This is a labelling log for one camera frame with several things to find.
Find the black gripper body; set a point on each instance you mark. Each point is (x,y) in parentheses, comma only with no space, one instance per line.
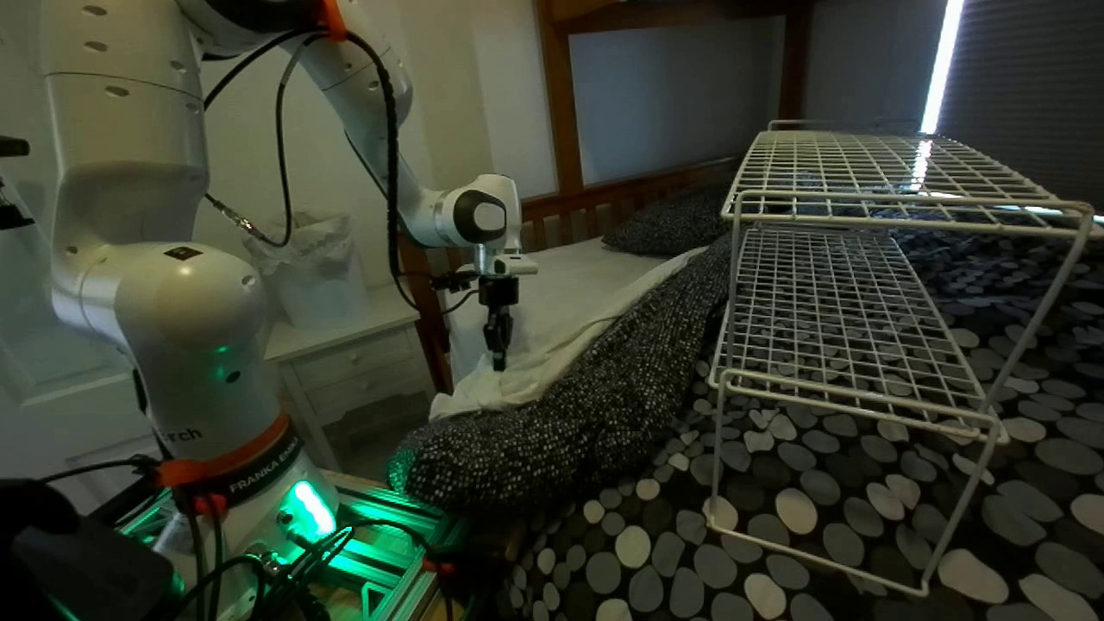
(496,295)

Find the white bedsheet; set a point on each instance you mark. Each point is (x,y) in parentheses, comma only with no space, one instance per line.
(540,365)

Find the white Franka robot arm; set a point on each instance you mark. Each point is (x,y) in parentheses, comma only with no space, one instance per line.
(172,311)

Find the white covered mattress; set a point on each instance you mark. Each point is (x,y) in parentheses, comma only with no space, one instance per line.
(575,288)

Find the white nightstand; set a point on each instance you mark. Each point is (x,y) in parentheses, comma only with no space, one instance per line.
(346,363)

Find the dark speckled pillow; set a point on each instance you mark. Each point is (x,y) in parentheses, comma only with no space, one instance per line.
(665,222)

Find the white plastic bin bag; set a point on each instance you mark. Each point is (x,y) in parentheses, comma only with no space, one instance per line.
(307,271)

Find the black pebble pattern duvet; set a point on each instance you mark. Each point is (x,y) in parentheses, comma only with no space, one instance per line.
(828,503)

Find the black box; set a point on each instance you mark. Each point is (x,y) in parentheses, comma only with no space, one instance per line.
(81,563)

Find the dark window blind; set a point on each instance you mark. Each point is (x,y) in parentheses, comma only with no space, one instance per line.
(1023,89)

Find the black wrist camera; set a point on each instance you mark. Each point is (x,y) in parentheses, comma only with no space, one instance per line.
(488,268)

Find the wooden bunk bed frame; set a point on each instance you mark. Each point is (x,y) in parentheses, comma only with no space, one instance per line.
(559,104)

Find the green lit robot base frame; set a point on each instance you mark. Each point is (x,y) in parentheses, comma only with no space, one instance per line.
(379,553)

